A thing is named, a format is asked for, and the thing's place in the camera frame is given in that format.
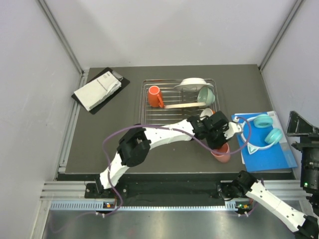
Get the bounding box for orange white bowl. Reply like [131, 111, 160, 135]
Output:
[199, 108, 215, 120]

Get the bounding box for pink cup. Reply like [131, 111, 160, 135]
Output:
[211, 143, 230, 163]

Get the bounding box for mint green bowl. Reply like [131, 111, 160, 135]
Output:
[197, 87, 215, 106]

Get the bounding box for white blue-rimmed plate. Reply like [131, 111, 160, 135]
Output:
[174, 78, 214, 92]

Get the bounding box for pink cream plate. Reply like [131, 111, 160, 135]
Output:
[164, 102, 206, 109]

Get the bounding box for orange mug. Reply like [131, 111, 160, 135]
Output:
[148, 85, 164, 108]

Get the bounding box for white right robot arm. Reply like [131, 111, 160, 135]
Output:
[228, 111, 319, 239]

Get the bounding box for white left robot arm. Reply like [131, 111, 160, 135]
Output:
[95, 111, 236, 198]

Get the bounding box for teal cat-ear headphones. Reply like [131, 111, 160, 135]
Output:
[232, 114, 284, 155]

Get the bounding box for blue folder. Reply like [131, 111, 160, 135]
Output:
[231, 111, 298, 172]

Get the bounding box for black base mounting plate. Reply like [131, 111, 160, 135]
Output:
[84, 178, 244, 207]

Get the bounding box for white paper booklet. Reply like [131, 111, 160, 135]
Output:
[74, 71, 122, 112]

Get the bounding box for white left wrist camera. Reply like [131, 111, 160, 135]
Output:
[223, 121, 243, 140]

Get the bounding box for metal wire dish rack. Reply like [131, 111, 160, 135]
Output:
[138, 79, 205, 125]

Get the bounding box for aluminium frame rail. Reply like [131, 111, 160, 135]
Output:
[36, 0, 84, 75]

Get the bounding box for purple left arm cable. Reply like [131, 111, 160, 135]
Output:
[49, 116, 252, 225]

